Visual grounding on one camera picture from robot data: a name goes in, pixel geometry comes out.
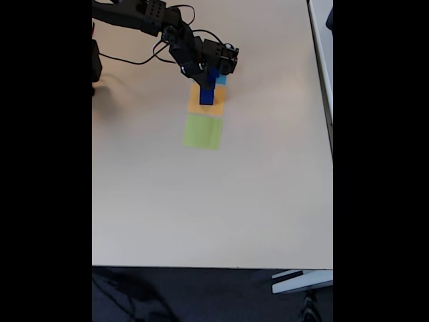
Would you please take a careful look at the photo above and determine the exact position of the black stand leg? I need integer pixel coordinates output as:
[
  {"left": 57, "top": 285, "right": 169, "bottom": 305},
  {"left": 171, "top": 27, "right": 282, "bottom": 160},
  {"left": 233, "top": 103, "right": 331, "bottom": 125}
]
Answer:
[{"left": 298, "top": 290, "right": 324, "bottom": 322}]

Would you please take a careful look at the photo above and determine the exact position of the thin black camera cable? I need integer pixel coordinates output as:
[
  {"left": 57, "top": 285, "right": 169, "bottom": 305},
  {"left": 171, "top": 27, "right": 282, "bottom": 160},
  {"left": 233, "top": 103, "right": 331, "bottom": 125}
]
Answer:
[{"left": 99, "top": 42, "right": 177, "bottom": 66}]

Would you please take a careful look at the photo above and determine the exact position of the white side table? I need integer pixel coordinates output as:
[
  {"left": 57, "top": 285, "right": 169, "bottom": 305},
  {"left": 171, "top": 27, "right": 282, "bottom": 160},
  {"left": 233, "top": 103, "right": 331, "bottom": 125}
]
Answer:
[{"left": 307, "top": 0, "right": 334, "bottom": 158}]

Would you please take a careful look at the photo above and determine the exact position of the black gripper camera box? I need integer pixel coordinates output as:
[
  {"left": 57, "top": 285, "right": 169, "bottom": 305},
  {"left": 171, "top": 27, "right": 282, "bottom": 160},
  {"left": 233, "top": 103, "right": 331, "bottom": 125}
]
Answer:
[{"left": 180, "top": 60, "right": 205, "bottom": 76}]

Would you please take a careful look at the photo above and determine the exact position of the medium blue cube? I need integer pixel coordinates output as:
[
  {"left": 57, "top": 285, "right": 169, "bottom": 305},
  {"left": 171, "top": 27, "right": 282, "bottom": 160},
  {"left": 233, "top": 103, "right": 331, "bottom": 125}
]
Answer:
[{"left": 199, "top": 87, "right": 215, "bottom": 105}]

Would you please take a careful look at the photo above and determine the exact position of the white table foot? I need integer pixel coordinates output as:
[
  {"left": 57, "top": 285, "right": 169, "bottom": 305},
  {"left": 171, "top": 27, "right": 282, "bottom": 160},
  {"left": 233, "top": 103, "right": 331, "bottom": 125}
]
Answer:
[{"left": 271, "top": 269, "right": 334, "bottom": 295}]

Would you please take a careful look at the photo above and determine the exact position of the green paper square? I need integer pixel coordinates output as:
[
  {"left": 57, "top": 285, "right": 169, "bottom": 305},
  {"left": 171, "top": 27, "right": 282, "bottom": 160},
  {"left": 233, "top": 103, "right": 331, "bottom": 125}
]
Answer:
[{"left": 182, "top": 113, "right": 224, "bottom": 151}]

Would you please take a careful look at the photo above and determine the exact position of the orange paper square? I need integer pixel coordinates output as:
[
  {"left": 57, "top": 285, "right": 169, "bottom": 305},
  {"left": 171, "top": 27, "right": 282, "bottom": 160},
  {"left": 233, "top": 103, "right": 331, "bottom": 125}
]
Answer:
[{"left": 186, "top": 83, "right": 226, "bottom": 117}]

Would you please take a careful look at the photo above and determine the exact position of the blue paper square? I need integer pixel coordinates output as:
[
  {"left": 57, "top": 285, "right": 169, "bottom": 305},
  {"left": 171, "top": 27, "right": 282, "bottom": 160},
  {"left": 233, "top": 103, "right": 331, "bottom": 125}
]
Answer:
[{"left": 191, "top": 75, "right": 228, "bottom": 86}]

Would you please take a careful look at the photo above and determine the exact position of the black motor cable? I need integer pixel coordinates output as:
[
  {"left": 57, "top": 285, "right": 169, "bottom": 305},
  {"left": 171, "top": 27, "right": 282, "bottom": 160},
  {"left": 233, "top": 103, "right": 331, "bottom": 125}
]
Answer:
[{"left": 167, "top": 3, "right": 232, "bottom": 48}]

